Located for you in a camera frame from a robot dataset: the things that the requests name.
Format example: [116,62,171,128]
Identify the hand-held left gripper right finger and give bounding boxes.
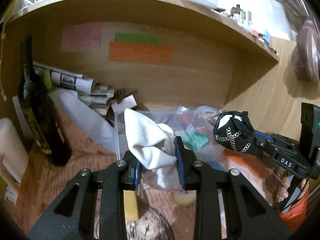
[174,136,292,240]

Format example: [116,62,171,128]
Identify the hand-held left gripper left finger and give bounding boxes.
[28,151,143,240]

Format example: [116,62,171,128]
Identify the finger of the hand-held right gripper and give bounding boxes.
[253,141,277,160]
[253,129,274,143]

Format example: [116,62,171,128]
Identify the black cap with chains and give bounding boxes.
[213,110,255,153]

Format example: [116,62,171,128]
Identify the white cloth sock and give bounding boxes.
[124,108,186,192]

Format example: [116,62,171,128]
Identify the person's right forearm orange sleeve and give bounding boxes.
[277,189,309,233]

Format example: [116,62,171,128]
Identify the person's right hand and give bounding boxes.
[266,173,310,205]

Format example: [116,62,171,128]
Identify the yellow rectangular block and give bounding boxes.
[123,189,140,221]

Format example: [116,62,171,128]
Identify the clear plastic zip bag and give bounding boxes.
[114,105,240,170]

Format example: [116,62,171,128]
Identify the printed desk mat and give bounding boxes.
[17,120,278,240]

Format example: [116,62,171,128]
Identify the white folded paper card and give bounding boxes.
[111,95,137,113]

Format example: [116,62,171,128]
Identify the stack of small books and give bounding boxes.
[77,85,118,115]

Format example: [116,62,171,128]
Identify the brown round hat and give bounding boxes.
[291,19,320,82]

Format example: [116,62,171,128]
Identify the dark glass bottle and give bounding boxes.
[19,35,73,167]

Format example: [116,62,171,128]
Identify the orange paper note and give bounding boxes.
[107,41,173,65]

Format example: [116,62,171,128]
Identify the rolled white papers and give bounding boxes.
[32,61,100,94]

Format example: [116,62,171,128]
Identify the green paper note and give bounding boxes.
[114,32,163,45]

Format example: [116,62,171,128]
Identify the white plastic container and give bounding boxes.
[0,117,30,183]

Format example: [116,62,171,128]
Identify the yellow highlighter pen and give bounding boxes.
[43,69,53,89]

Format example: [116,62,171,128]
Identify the pink paper note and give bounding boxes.
[60,22,103,52]

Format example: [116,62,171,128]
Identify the wooden shelf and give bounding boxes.
[4,0,280,105]

